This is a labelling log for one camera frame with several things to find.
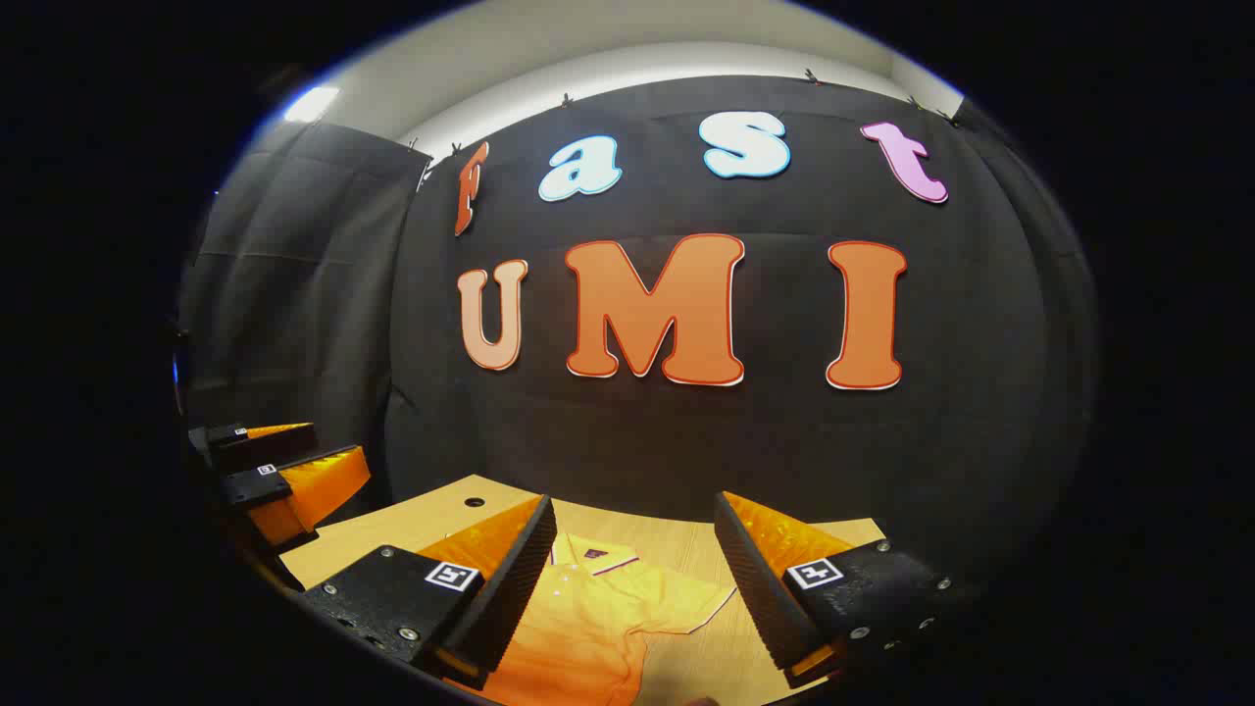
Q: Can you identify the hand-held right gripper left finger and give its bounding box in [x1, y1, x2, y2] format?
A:
[299, 493, 558, 690]

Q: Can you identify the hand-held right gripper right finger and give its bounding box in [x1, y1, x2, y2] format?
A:
[714, 491, 957, 687]

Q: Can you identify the orange polo T-shirt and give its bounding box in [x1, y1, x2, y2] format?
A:
[461, 529, 738, 706]

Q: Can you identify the black backdrop cloth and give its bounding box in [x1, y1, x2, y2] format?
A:
[176, 74, 1099, 589]

